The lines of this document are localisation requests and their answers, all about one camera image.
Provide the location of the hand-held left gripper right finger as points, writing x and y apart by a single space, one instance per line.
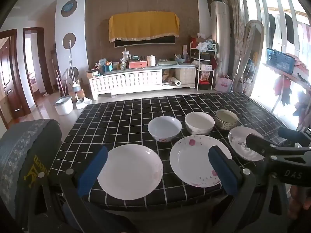
223 172

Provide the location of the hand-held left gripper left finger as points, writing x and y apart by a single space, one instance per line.
93 172

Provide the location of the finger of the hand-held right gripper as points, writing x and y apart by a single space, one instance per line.
291 134
255 142

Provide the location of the small white plate grey print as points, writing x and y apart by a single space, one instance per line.
237 138

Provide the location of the white plate pink floral print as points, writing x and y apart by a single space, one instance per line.
192 160

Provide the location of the plain white plate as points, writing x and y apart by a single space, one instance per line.
130 172

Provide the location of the plain white bowl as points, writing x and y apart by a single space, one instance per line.
199 121

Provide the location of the white bowl red base mark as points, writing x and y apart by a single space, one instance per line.
164 126

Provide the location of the patterned ceramic bowl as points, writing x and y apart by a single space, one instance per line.
226 124

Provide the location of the red hanging clothes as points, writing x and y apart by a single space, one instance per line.
283 89

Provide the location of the black white-grid tablecloth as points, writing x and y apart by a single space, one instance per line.
121 119

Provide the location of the pink bag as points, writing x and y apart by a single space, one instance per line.
223 84

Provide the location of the white dustpan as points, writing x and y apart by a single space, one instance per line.
82 103

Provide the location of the white bucket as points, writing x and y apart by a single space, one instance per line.
63 105

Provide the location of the blue plastic basket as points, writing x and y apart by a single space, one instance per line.
279 60

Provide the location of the cardboard box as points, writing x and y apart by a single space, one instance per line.
81 92

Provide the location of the grey patterned chair cover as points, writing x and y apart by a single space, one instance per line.
14 150

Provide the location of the white pole mop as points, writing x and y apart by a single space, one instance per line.
75 85

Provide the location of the standing mirror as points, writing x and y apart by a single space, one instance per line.
250 53

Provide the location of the bundle of brooms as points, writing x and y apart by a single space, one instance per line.
60 83

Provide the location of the white television cabinet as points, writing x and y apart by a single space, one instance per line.
121 81

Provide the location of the woven storage box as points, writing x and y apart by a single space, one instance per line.
185 75

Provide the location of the white shelf rack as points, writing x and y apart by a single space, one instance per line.
199 60

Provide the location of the paper towel roll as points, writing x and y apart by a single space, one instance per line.
176 82

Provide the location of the dark round disc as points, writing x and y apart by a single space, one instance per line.
74 72

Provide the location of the hanging black garment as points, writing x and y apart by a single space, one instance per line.
272 29
289 28

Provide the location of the blue bowl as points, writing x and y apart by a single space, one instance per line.
180 59

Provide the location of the pink box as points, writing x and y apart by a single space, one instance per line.
138 64

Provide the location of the red box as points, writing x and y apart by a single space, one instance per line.
194 43

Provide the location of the glass sliding window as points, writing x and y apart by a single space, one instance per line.
298 17

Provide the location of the silver standing air conditioner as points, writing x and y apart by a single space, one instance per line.
220 29

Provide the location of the white blender cup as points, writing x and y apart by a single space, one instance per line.
125 55

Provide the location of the white plastic jug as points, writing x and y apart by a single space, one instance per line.
151 60

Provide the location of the brown wooden door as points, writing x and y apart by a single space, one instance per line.
9 77

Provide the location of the patterned curtain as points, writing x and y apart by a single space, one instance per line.
234 17

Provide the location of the yellow cloth cover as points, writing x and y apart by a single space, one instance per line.
143 26

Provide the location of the brown door frame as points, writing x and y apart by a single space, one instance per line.
45 65

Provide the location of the brown round wall disc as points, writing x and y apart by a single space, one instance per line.
66 42

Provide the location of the black wall television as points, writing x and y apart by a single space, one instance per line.
145 42

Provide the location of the blue round wall plate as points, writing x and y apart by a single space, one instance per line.
68 7

